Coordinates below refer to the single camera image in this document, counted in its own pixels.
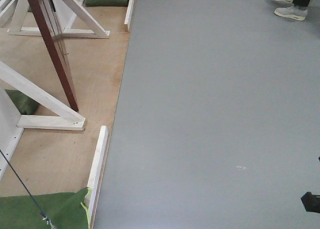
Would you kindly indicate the brown wooden door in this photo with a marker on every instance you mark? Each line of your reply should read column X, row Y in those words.
column 50, row 30

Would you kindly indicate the near white triangular brace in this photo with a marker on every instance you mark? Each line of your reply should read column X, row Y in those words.
column 65, row 118

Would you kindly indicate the white triangular brace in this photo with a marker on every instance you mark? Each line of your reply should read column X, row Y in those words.
column 66, row 13
column 65, row 118

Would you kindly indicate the far white edge batten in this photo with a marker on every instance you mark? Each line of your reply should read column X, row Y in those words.
column 129, row 15

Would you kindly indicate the white edge batten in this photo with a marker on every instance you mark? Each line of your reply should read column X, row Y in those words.
column 129, row 15
column 95, row 171

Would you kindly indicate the near white edge batten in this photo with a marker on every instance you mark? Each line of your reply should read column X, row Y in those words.
column 95, row 171

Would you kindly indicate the lower far green sandbag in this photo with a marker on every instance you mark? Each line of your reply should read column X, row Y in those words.
column 106, row 3

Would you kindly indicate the middle green sandbag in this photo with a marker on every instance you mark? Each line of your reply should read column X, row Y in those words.
column 24, row 104

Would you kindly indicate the far white triangular brace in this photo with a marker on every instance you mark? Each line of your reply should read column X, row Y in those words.
column 66, row 13

